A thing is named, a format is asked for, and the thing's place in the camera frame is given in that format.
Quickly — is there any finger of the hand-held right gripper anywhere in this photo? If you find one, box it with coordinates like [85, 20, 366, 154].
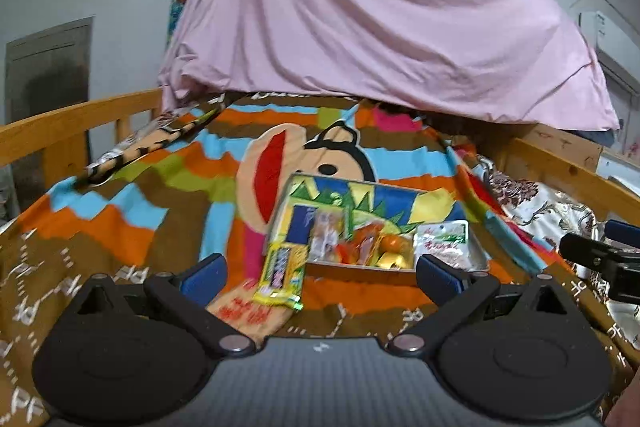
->
[558, 232, 617, 269]
[602, 219, 640, 241]

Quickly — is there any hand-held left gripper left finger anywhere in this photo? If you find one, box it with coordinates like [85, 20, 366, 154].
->
[74, 253, 257, 359]

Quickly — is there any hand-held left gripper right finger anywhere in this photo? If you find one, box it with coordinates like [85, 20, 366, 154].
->
[386, 253, 569, 359]

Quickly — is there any white green snack packet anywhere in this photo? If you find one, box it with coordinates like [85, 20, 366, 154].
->
[413, 221, 471, 271]

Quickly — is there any gold foil snack packet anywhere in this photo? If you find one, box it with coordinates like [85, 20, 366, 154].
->
[377, 251, 416, 269]

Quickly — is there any orange foil snack packet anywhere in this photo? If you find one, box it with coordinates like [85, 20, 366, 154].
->
[354, 226, 385, 264]

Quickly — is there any orange red snack packet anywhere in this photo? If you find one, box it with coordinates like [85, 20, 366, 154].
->
[334, 241, 362, 266]

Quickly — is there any cartoon printed tin tray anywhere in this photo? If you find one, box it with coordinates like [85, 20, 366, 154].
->
[262, 172, 491, 289]

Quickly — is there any blue white snack packet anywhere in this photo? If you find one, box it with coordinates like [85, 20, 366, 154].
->
[289, 205, 314, 253]

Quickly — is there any clear candy bar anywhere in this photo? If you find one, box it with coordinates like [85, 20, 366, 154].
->
[309, 210, 346, 263]

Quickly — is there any person's right forearm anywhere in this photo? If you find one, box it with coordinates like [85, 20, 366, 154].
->
[602, 366, 640, 427]

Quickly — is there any tan red-lettered snack packet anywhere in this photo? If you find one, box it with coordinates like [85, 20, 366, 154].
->
[205, 281, 296, 353]

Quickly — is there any white cabinet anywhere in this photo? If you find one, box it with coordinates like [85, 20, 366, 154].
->
[597, 146, 640, 194]

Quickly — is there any white brown floral quilt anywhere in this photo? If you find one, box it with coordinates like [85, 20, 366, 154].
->
[479, 154, 617, 259]

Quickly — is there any yellow green snack packet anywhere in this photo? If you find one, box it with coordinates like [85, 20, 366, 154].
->
[252, 242, 307, 311]

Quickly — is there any colourful cartoon printed blanket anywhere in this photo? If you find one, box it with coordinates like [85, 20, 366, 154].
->
[0, 89, 640, 427]

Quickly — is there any leopard print cloth strip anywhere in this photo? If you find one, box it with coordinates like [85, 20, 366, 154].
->
[84, 104, 224, 186]

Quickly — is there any white air conditioner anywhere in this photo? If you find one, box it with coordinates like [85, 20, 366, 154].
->
[578, 9, 640, 80]

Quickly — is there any pink bed sheet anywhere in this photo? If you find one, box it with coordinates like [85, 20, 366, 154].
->
[158, 0, 621, 134]

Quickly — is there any teal floral cloth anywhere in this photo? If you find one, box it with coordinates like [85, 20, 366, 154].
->
[167, 0, 201, 48]

